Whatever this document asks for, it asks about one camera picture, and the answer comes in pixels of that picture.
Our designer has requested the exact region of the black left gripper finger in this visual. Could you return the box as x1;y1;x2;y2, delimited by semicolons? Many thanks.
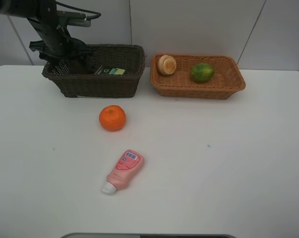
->
39;53;68;74
76;48;95;74

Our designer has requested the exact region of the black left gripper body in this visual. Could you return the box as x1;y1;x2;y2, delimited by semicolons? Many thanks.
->
27;10;91;60

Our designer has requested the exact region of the black pump bottle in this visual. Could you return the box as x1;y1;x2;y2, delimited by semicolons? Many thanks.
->
94;65;127;75

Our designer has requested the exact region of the red orange peach fruit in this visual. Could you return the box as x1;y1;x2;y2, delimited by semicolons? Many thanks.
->
157;55;177;76

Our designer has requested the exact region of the green lime fruit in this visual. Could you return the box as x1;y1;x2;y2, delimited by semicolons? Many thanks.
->
191;63;214;83

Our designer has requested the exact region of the translucent purple plastic cup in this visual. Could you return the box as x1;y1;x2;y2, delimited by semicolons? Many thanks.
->
68;57;91;75

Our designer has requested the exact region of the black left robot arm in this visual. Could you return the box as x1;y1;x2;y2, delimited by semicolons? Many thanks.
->
0;0;101;74

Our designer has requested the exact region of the dark brown wicker basket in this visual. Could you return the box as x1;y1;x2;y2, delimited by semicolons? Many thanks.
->
42;44;145;98

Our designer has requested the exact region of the orange mandarin fruit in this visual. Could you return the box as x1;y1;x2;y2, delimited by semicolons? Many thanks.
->
99;105;126;131

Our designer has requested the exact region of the pink squeeze bottle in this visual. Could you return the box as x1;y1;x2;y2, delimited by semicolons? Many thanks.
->
102;150;145;195

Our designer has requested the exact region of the tan wicker basket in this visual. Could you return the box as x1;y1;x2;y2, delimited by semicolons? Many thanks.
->
150;53;246;100

